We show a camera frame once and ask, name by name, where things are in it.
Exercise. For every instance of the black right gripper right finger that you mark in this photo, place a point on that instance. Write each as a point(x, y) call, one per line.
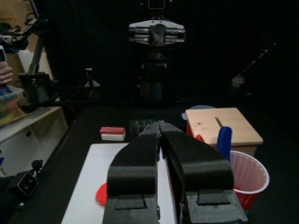
point(202, 175)

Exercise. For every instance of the red plastic cup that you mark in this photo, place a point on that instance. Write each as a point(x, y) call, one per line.
point(248, 178)

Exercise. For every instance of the black tripod stand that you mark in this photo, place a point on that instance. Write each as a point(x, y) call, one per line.
point(36, 81)

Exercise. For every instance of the blue plastic utensil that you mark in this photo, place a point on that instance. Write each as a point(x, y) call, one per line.
point(224, 141)

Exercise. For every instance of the grey bowl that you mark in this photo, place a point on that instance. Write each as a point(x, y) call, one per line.
point(193, 108)

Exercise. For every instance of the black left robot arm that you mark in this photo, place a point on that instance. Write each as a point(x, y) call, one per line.
point(155, 75)

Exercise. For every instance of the white cutting board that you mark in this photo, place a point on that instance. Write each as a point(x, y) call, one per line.
point(89, 180)

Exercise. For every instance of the small black device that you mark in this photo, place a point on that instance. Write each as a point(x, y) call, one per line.
point(27, 182)

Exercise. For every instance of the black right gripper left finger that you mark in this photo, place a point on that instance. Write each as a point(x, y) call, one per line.
point(132, 175)

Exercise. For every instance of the red and white toy block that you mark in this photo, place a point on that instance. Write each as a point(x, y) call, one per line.
point(112, 133)

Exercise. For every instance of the clear plastic storage bin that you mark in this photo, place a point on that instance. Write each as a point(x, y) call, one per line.
point(9, 106)

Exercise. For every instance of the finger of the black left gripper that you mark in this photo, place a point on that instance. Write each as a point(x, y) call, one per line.
point(163, 35)
point(153, 35)

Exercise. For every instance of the person's bare hand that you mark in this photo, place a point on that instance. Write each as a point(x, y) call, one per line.
point(5, 73)

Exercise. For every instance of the small black clamp stand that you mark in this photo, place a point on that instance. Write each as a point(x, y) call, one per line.
point(91, 78)

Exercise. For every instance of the green striped toy block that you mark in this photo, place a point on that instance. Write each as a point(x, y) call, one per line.
point(137, 127)

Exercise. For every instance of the white cabinet shelf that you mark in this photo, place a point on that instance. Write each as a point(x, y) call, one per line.
point(23, 140)

